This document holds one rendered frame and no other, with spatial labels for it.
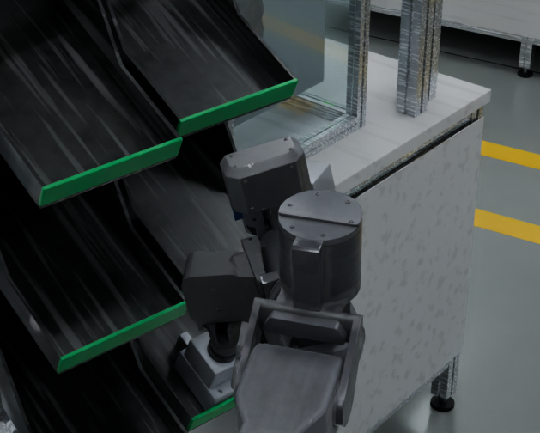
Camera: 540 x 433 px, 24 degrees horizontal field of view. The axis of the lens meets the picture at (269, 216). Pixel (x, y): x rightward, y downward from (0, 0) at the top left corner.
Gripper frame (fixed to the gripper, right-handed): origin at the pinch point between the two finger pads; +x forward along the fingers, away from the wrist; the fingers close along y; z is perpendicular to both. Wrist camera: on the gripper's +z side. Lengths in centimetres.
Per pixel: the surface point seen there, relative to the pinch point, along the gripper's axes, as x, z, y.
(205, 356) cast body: 8.6, 8.0, 20.7
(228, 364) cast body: 7.8, 6.1, 21.8
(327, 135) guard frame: 118, -29, 75
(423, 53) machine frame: 128, -53, 69
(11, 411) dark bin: 6.7, 26.7, 17.8
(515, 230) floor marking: 202, -97, 186
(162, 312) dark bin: 2.4, 10.6, 8.5
